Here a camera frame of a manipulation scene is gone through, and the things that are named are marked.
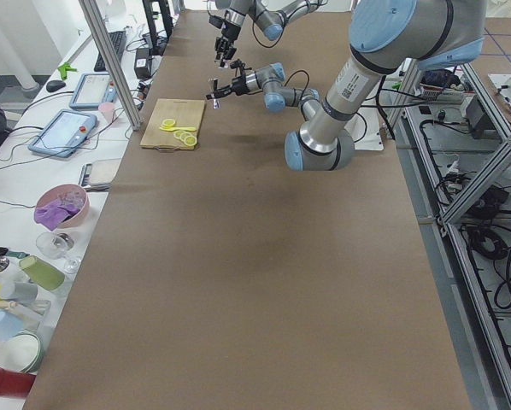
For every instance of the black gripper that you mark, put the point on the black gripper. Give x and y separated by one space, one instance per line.
227 35
237 85

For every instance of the steel jigger measuring cup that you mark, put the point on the steel jigger measuring cup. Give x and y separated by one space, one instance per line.
216 100

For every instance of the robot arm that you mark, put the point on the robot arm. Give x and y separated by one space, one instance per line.
382 34
271 23

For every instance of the pink cup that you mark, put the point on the pink cup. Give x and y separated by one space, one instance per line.
107 110

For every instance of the green cup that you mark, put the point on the green cup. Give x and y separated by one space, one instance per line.
42 273

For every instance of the light blue cup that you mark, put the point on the light blue cup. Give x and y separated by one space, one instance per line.
10 325

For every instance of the wooden cutting board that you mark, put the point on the wooden cutting board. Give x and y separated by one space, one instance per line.
185 112

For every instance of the black power adapter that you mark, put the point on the black power adapter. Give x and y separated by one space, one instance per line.
143 63

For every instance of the far teach pendant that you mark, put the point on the far teach pendant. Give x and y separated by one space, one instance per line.
92 90

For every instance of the teach pendant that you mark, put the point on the teach pendant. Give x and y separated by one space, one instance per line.
64 134
92 90

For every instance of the near teach pendant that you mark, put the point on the near teach pendant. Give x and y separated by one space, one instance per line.
64 134

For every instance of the black computer mouse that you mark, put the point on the black computer mouse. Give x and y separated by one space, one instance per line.
55 85

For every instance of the pink bowl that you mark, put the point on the pink bowl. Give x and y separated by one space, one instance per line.
67 193

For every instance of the purple cloth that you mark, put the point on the purple cloth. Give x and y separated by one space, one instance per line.
52 214

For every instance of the wine glass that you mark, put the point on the wine glass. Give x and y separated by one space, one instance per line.
57 246

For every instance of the white green bowl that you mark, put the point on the white green bowl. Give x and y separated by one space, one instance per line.
22 353

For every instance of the red cylinder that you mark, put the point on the red cylinder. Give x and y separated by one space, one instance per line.
15 384

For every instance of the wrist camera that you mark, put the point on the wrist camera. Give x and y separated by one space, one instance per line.
216 21
239 67

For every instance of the aluminium frame post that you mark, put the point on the aluminium frame post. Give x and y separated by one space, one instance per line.
102 40

